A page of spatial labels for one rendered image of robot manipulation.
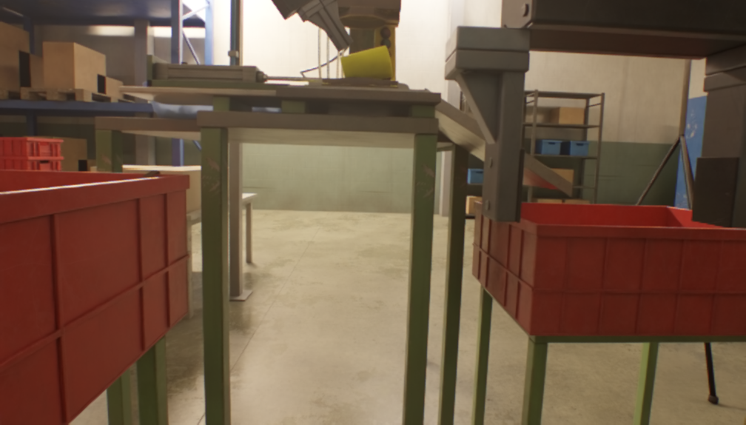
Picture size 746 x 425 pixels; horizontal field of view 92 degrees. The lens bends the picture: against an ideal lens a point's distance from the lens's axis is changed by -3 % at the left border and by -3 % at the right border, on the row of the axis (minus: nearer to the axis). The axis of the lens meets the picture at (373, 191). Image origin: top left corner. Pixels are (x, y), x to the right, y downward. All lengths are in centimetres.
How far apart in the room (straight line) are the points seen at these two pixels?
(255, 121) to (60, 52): 569
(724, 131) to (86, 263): 51
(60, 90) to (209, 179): 542
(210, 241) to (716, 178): 72
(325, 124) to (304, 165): 542
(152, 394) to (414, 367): 46
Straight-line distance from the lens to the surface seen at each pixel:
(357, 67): 85
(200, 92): 82
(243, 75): 89
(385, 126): 71
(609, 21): 23
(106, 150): 107
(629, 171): 754
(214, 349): 85
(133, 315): 54
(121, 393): 123
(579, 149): 655
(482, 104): 22
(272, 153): 623
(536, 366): 89
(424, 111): 74
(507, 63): 22
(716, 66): 31
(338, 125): 71
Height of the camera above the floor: 87
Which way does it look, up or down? 5 degrees down
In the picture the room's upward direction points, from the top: 2 degrees clockwise
